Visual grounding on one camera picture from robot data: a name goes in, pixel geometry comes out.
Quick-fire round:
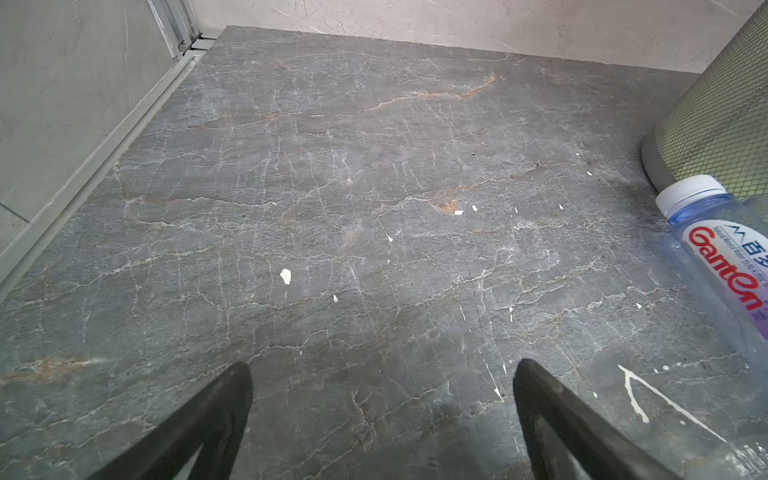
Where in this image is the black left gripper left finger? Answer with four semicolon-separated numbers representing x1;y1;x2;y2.
90;362;253;479

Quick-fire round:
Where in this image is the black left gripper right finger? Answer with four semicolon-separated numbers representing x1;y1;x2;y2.
513;358;679;479

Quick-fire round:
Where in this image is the grey mesh waste bin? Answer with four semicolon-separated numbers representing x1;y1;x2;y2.
641;4;767;200

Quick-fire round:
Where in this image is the purple Ganten water bottle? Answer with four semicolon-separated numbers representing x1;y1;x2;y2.
656;175;767;388

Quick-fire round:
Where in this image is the aluminium frame rail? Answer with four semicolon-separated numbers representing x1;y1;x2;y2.
1;1;203;294

